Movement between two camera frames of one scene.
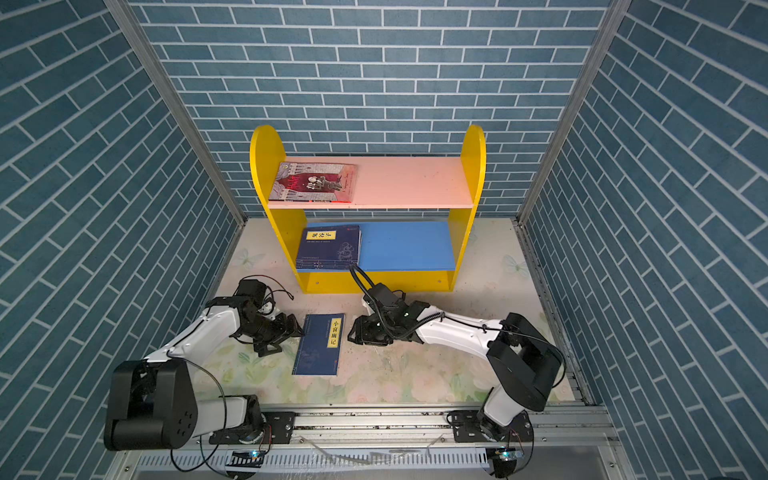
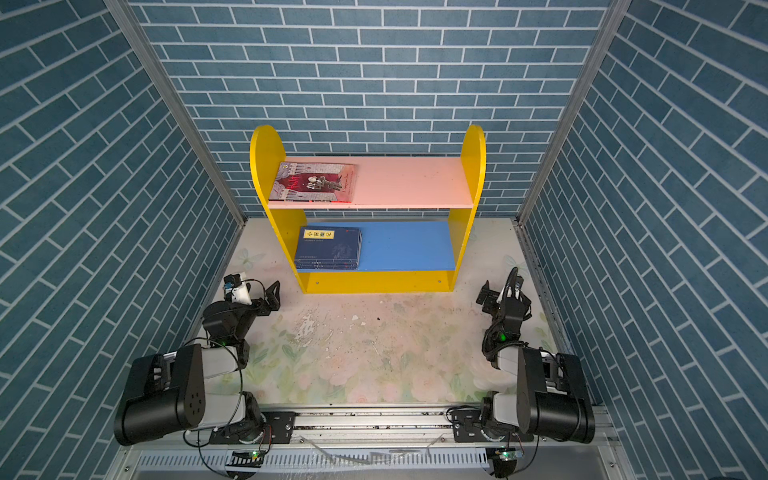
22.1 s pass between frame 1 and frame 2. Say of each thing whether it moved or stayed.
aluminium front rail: stayed
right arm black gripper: moved
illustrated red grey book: stayed
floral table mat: stayed
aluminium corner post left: stayed
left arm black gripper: moved
